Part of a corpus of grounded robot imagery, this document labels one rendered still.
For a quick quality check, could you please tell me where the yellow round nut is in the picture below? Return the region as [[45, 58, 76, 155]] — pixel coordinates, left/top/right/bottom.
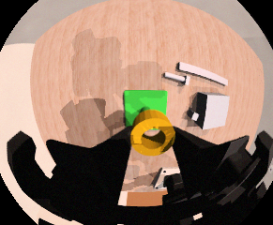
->
[[130, 110, 175, 156]]

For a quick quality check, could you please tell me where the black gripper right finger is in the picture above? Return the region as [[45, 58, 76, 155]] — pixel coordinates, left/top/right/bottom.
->
[[172, 126, 250, 200]]

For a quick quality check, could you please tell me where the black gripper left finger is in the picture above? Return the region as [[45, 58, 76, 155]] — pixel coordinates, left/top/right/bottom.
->
[[46, 126, 132, 204]]

